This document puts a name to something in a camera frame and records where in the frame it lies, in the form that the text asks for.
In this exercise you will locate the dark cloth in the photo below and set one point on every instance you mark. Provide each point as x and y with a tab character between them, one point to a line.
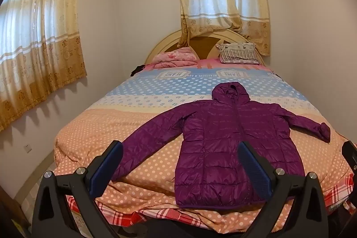
138	70

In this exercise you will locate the red plaid bed sheet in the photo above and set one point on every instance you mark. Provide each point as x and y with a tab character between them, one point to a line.
167	215

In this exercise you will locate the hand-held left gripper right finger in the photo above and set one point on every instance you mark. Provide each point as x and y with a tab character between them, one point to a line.
255	171

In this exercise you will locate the wide beige floral curtain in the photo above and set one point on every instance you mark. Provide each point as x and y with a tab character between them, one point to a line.
41	45

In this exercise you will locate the cream wooden headboard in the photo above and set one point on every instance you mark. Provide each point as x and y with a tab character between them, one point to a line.
166	42

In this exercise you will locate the white wall socket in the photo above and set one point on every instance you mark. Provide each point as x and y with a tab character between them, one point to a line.
28	148

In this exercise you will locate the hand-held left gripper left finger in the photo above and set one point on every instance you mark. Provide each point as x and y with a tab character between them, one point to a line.
107	168

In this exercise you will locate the polka dot bedspread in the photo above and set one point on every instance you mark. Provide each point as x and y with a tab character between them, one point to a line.
111	121

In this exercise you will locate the patterned striped pillow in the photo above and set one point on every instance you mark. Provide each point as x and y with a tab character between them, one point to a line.
238	54

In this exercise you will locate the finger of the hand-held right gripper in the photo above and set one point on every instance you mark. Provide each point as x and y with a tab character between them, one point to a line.
350	154

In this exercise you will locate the purple puffer jacket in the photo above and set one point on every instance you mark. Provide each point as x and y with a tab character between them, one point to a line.
220	137

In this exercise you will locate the pink folded blanket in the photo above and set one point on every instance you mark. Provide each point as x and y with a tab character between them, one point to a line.
175	58

